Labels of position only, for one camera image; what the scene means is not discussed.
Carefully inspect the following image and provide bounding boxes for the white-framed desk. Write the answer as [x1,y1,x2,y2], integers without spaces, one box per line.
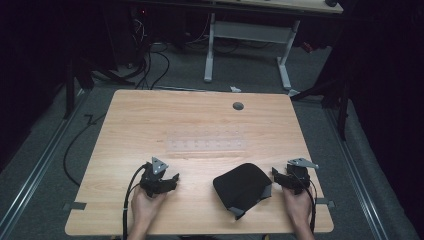
[186,0,344,98]

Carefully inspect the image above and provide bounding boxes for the bundle of black cables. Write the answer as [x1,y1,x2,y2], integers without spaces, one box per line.
[131,16,172,91]

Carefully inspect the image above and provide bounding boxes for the black metal stand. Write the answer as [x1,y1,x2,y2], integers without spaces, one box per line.
[61,54,136,120]
[289,63,353,142]

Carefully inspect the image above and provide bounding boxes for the black floor cable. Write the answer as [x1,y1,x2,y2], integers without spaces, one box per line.
[62,112,108,188]

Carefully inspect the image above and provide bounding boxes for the grey tape piece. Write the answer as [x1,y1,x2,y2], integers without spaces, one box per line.
[62,201,87,212]
[315,197,336,209]

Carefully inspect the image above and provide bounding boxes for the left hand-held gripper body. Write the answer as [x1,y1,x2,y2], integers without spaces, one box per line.
[139,156,170,198]

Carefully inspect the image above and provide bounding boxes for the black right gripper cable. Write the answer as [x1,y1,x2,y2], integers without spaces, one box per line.
[291,171,318,235]

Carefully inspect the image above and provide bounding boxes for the black cloth with grey tabs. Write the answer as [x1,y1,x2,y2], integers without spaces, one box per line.
[212,162,274,221]

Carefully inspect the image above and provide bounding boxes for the person's right hand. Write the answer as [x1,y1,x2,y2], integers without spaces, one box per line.
[281,185,315,232]

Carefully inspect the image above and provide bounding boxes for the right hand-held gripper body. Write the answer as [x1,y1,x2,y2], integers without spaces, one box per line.
[282,157,320,196]

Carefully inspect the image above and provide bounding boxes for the clear plastic strip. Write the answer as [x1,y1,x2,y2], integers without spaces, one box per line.
[165,129,248,154]

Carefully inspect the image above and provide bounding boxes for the person's left hand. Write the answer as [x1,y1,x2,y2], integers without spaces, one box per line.
[130,189,168,228]

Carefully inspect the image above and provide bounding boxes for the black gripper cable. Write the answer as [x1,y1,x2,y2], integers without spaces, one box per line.
[121,162,148,240]
[291,171,318,235]

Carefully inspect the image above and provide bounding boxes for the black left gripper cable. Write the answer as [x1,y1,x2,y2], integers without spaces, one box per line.
[121,162,148,240]

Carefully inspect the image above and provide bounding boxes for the metal floor rail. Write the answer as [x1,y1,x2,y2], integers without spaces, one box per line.
[323,105,390,240]
[0,89,92,238]

